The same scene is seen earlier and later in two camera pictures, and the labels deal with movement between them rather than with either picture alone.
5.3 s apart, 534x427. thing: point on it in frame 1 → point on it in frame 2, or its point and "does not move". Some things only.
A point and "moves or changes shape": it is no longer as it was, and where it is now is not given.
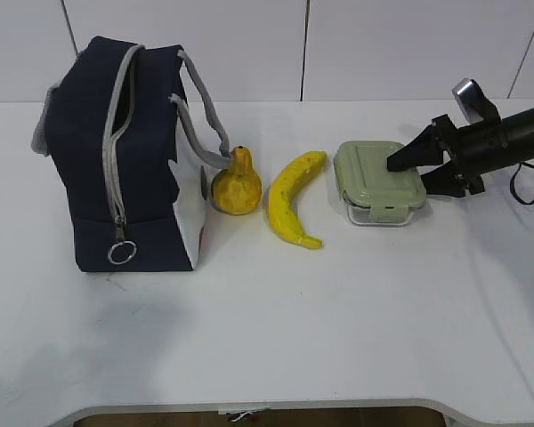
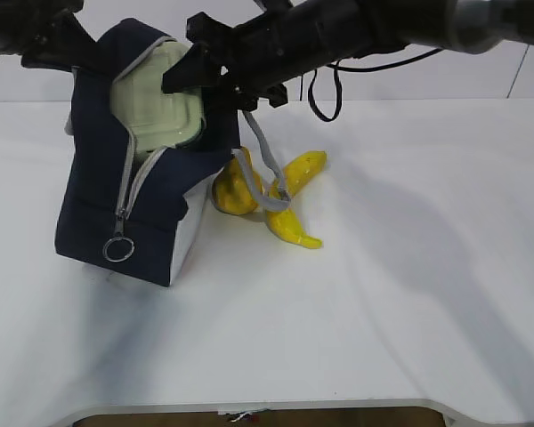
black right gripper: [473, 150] → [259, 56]
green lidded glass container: [373, 195] → [157, 120]
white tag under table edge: [240, 416] does not move
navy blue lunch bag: [131, 130] moves or changes shape
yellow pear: [237, 190] does not move
